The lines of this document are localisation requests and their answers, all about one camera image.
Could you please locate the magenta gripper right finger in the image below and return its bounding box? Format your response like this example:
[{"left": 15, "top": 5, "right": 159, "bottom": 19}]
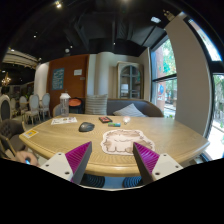
[{"left": 132, "top": 141, "right": 184, "bottom": 185}]

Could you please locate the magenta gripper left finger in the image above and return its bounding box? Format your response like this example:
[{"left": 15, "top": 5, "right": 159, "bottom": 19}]
[{"left": 39, "top": 141, "right": 93, "bottom": 185}]

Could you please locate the black computer mouse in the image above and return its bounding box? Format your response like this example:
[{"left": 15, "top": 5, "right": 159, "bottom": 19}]
[{"left": 79, "top": 122, "right": 95, "bottom": 132}]

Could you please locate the cat-shaped mouse pad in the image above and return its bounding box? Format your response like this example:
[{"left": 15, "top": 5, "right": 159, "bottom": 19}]
[{"left": 101, "top": 129, "right": 155, "bottom": 156}]

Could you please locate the person's hand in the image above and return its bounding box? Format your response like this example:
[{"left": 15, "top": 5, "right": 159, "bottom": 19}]
[{"left": 15, "top": 151, "right": 39, "bottom": 167}]

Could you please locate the oval wooden table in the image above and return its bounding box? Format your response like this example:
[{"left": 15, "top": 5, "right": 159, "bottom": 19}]
[{"left": 20, "top": 114, "right": 209, "bottom": 177}]

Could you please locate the white printed leaflet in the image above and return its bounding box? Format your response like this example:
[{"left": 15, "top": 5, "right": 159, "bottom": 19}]
[{"left": 51, "top": 117, "right": 77, "bottom": 125}]

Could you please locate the small clear glass object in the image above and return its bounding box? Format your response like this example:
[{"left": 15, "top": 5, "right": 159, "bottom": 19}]
[{"left": 123, "top": 116, "right": 131, "bottom": 125}]

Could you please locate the dark red card box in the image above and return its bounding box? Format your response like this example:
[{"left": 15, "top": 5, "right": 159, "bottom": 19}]
[{"left": 99, "top": 116, "right": 112, "bottom": 123}]

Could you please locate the green blue small box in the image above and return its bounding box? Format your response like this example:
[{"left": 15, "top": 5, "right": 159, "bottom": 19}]
[{"left": 108, "top": 122, "right": 121, "bottom": 127}]

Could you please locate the light grey cushion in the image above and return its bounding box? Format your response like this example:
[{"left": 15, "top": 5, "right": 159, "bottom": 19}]
[{"left": 114, "top": 104, "right": 144, "bottom": 117}]

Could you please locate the orange black bag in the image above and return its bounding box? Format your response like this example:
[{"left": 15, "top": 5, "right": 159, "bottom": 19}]
[{"left": 69, "top": 98, "right": 82, "bottom": 114}]

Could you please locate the grey upholstered sofa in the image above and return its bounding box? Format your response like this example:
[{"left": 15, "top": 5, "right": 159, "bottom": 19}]
[{"left": 53, "top": 98, "right": 163, "bottom": 117}]

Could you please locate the yellow sticker card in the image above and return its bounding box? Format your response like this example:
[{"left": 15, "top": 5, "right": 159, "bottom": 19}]
[{"left": 23, "top": 129, "right": 38, "bottom": 138}]

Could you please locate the striped grey cushion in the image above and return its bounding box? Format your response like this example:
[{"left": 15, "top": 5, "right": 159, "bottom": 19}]
[{"left": 85, "top": 94, "right": 108, "bottom": 115}]

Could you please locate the clear plastic shaker bottle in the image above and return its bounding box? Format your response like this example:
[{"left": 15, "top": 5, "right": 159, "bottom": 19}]
[{"left": 60, "top": 93, "right": 70, "bottom": 117}]

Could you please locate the white dining chair far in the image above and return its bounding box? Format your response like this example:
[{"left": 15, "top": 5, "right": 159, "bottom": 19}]
[{"left": 40, "top": 93, "right": 50, "bottom": 117}]

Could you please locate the white dining chair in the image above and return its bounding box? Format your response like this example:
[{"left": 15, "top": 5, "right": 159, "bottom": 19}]
[
  {"left": 40, "top": 93, "right": 50, "bottom": 117},
  {"left": 19, "top": 96, "right": 28, "bottom": 115},
  {"left": 25, "top": 94, "right": 40, "bottom": 122}
]

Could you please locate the dark grey tufted armchair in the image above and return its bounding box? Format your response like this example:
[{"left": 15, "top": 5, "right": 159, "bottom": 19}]
[{"left": 0, "top": 119, "right": 26, "bottom": 162}]

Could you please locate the white dining chair rear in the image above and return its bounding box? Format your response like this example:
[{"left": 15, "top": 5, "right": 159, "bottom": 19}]
[{"left": 19, "top": 96, "right": 28, "bottom": 115}]

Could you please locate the arched glass display cabinet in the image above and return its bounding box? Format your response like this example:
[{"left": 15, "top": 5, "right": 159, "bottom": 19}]
[{"left": 117, "top": 62, "right": 144, "bottom": 99}]

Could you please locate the white notice paper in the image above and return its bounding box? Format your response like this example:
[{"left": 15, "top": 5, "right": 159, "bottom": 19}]
[{"left": 74, "top": 69, "right": 82, "bottom": 76}]

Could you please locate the blue wall poster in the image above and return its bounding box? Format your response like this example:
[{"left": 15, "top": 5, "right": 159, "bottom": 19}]
[{"left": 52, "top": 68, "right": 64, "bottom": 90}]

